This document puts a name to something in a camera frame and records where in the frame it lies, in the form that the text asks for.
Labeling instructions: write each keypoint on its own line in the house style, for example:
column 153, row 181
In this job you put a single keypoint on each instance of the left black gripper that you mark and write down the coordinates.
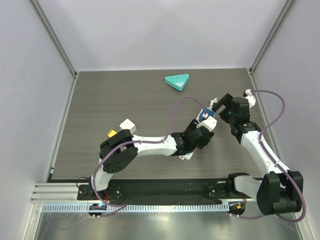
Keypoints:
column 193, row 125

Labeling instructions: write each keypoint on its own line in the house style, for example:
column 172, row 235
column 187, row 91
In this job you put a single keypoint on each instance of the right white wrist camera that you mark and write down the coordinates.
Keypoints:
column 247, row 94

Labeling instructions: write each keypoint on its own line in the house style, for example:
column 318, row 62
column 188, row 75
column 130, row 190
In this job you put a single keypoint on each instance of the aluminium front rail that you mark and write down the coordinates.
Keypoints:
column 62, row 192

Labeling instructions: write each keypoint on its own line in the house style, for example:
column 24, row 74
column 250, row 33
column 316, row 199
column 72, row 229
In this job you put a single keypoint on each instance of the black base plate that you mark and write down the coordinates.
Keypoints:
column 190, row 192

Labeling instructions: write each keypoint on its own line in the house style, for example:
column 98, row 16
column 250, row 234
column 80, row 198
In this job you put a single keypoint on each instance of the white plug cube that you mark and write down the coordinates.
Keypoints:
column 127, row 124

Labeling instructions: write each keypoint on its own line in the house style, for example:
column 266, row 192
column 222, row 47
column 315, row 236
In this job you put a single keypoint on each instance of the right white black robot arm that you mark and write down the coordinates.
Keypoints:
column 280, row 191

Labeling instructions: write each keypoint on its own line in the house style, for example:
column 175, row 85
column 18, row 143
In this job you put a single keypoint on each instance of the yellow plug cube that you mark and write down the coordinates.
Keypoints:
column 111, row 133

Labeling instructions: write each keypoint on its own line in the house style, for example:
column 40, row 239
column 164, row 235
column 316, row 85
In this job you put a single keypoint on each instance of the white power strip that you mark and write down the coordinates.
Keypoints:
column 204, row 114

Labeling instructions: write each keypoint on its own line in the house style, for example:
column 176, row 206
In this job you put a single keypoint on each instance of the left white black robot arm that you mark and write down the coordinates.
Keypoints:
column 118, row 151

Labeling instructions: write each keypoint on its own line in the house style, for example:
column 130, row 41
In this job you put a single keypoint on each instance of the white slotted cable duct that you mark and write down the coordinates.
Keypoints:
column 100, row 208

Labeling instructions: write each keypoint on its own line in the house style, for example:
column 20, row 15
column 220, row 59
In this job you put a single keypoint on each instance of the left aluminium frame post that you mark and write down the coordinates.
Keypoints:
column 52, row 35

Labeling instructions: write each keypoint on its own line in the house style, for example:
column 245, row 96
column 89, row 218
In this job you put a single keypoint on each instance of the right aluminium frame post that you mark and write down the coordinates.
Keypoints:
column 280, row 19

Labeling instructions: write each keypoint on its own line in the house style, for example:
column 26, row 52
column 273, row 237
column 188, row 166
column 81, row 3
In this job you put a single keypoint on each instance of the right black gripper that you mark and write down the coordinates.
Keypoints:
column 225, row 109

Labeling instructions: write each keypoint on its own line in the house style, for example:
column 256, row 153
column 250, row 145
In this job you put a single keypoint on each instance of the aluminium frame post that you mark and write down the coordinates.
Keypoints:
column 280, row 19
column 52, row 35

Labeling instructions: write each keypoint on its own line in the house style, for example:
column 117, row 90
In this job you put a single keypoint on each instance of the teal triangular socket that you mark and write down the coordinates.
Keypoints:
column 177, row 82

